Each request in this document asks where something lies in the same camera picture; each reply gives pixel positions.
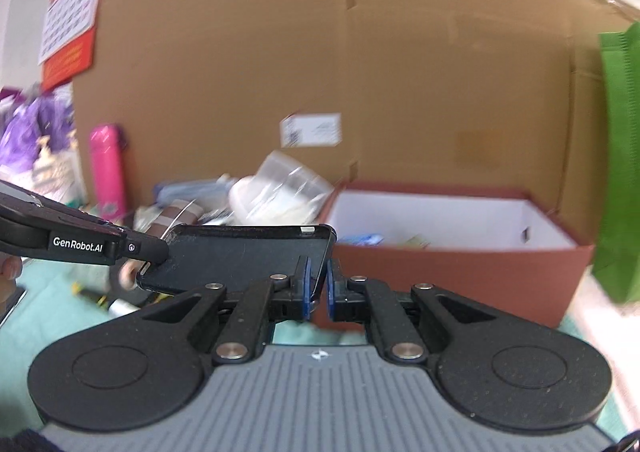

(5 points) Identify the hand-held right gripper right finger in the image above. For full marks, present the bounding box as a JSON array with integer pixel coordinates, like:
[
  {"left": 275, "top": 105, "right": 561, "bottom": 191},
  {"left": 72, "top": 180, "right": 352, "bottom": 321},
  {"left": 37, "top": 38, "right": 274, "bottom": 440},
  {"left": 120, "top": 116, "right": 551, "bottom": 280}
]
[{"left": 326, "top": 257, "right": 501, "bottom": 364}]

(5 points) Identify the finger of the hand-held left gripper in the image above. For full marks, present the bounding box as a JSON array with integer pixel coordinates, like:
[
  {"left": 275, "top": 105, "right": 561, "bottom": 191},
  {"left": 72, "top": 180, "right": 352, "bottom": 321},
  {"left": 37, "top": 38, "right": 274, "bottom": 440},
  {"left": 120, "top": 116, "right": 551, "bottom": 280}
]
[{"left": 122, "top": 229, "right": 170, "bottom": 264}]

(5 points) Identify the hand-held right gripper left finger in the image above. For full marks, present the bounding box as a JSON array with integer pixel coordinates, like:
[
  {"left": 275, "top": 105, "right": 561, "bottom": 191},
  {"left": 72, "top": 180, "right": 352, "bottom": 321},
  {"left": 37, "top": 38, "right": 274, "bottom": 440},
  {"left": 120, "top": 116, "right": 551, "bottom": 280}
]
[{"left": 141, "top": 256, "right": 316, "bottom": 365}]

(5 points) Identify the black tape roll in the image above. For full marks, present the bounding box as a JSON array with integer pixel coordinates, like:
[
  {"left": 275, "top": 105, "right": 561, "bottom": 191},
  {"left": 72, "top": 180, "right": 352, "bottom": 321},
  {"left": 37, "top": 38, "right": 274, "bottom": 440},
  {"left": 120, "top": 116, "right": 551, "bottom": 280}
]
[{"left": 106, "top": 258, "right": 153, "bottom": 294}]

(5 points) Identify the black phone case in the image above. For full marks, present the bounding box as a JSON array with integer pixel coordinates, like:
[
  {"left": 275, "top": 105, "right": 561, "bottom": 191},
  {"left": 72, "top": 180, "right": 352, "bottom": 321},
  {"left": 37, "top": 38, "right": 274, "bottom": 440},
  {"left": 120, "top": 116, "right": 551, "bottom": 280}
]
[{"left": 136, "top": 223, "right": 337, "bottom": 305}]

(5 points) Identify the red-brown cardboard box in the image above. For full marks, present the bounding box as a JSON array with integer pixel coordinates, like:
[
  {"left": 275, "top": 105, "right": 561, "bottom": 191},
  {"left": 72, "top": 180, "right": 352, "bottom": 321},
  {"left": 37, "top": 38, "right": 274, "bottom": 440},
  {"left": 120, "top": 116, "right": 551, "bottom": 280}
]
[{"left": 314, "top": 180, "right": 596, "bottom": 330}]

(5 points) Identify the teal covered desktop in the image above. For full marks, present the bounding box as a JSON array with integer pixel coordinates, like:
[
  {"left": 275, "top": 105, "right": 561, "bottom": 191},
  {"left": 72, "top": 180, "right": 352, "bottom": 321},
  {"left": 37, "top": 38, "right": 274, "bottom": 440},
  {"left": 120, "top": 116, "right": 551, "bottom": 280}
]
[{"left": 0, "top": 252, "right": 640, "bottom": 452}]

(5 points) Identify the person's left hand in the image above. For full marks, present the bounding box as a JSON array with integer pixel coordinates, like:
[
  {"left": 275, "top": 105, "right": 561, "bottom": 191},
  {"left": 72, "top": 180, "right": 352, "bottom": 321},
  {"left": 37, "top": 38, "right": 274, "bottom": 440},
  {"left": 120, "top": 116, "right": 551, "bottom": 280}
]
[{"left": 0, "top": 254, "right": 24, "bottom": 284}]

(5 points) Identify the brown roll with white grid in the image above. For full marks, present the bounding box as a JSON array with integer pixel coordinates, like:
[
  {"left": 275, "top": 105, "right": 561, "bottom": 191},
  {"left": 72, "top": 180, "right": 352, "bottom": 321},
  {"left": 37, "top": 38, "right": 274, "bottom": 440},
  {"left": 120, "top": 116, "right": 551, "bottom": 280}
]
[{"left": 145, "top": 199, "right": 203, "bottom": 238}]

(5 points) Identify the white perforated basket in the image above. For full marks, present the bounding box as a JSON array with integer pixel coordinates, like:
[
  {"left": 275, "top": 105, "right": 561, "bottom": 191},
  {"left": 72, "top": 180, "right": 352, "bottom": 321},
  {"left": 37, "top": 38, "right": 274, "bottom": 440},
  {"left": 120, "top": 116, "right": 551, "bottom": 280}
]
[{"left": 27, "top": 157, "right": 86, "bottom": 208}]

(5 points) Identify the blue white packet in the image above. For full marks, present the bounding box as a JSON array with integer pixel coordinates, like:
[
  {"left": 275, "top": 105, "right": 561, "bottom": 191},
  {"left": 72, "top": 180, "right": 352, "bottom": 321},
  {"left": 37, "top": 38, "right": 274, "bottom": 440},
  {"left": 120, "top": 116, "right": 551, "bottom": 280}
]
[{"left": 345, "top": 232, "right": 386, "bottom": 248}]

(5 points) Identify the clear plastic pen case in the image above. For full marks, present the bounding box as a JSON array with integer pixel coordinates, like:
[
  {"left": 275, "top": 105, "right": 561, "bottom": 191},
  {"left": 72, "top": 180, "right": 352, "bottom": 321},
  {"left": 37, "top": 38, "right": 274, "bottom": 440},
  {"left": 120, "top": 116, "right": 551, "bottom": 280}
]
[{"left": 155, "top": 179, "right": 231, "bottom": 205}]

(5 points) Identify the pink thermos bottle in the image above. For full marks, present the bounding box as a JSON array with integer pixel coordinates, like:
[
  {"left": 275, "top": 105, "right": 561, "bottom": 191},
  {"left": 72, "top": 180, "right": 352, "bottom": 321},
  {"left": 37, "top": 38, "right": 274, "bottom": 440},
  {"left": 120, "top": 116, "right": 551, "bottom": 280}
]
[{"left": 89, "top": 124, "right": 128, "bottom": 218}]

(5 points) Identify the white bowl with clear lid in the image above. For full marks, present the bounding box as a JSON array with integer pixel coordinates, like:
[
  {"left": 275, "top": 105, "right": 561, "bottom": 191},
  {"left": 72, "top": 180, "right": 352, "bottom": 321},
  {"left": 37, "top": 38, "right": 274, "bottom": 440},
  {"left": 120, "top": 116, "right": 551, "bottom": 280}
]
[{"left": 227, "top": 149, "right": 335, "bottom": 228}]

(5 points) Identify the purple plastic bag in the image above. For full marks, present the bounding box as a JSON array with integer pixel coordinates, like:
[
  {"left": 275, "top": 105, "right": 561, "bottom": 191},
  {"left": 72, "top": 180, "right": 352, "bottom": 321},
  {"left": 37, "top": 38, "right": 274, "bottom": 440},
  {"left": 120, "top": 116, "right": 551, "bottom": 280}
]
[{"left": 0, "top": 87, "right": 76, "bottom": 168}]

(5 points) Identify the white shipping label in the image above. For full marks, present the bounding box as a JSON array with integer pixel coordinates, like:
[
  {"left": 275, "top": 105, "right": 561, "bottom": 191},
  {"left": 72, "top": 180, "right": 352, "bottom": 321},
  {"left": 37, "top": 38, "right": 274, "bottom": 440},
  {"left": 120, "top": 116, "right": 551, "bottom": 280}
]
[{"left": 280, "top": 113, "right": 342, "bottom": 149}]

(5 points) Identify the large brown cardboard box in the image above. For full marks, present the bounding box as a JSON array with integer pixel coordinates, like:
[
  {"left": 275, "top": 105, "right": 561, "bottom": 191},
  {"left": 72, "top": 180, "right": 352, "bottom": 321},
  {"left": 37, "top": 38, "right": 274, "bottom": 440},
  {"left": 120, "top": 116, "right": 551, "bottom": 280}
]
[{"left": 70, "top": 0, "right": 640, "bottom": 243}]

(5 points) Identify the green fabric bag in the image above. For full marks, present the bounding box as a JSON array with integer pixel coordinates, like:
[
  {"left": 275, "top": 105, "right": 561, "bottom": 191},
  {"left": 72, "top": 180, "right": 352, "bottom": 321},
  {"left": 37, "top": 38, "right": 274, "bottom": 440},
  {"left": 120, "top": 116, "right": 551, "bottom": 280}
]
[{"left": 591, "top": 22, "right": 640, "bottom": 305}]

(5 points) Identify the red wall calendar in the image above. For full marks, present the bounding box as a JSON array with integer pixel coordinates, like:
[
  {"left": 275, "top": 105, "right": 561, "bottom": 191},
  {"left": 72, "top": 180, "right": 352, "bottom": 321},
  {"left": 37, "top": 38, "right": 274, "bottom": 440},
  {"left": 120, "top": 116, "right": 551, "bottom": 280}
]
[{"left": 39, "top": 0, "right": 121, "bottom": 92}]

